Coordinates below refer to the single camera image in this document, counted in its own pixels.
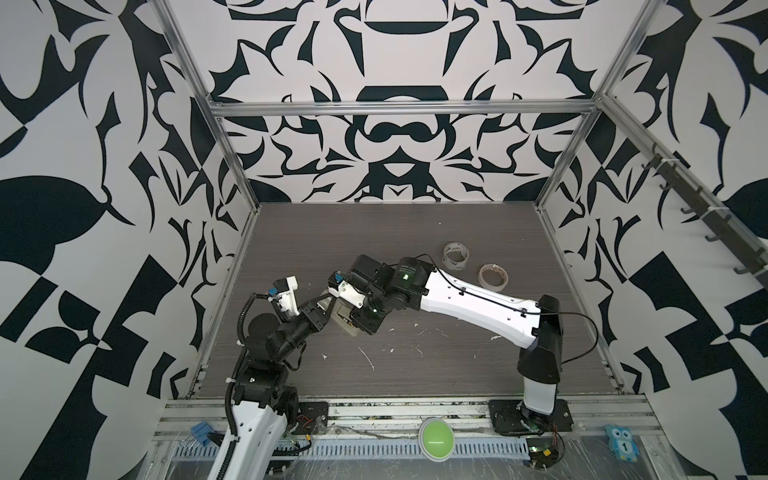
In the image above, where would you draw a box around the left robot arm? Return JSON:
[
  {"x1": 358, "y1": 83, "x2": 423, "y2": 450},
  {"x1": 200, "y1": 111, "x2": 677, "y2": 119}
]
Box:
[{"x1": 208, "y1": 288, "x2": 333, "y2": 479}]

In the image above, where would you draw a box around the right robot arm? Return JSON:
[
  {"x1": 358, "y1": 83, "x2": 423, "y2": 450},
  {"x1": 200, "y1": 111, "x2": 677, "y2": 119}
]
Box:
[{"x1": 329, "y1": 254, "x2": 571, "y2": 436}]

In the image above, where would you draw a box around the large clear printed tape roll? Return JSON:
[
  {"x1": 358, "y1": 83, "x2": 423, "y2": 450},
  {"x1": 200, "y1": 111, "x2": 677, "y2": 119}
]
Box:
[{"x1": 442, "y1": 242, "x2": 470, "y2": 271}]

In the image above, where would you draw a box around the small white orange tape roll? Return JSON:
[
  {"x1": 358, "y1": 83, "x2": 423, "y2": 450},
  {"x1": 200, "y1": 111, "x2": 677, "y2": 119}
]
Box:
[{"x1": 478, "y1": 264, "x2": 509, "y2": 292}]

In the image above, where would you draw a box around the green round button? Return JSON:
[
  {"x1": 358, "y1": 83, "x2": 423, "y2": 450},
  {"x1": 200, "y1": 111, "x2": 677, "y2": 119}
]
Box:
[{"x1": 418, "y1": 418, "x2": 455, "y2": 462}]

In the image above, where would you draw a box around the blue owl figurine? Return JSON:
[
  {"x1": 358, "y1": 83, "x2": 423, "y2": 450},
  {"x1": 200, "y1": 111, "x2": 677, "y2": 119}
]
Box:
[{"x1": 604, "y1": 425, "x2": 639, "y2": 463}]

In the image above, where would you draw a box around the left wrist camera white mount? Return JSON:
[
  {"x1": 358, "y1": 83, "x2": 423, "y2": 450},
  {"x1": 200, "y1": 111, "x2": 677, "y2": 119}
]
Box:
[{"x1": 267, "y1": 276, "x2": 299, "y2": 322}]

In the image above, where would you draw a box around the blue clip on rail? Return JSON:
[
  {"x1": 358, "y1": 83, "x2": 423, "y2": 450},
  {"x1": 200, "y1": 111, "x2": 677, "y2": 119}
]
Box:
[{"x1": 190, "y1": 422, "x2": 215, "y2": 447}]

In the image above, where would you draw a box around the white slotted cable duct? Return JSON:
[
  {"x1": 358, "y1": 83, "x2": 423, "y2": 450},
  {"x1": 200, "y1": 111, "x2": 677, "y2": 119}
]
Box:
[{"x1": 171, "y1": 437, "x2": 530, "y2": 462}]

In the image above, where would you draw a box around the black wall hook rack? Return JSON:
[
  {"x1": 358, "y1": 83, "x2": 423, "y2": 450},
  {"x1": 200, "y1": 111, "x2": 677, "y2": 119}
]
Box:
[{"x1": 640, "y1": 143, "x2": 767, "y2": 289}]

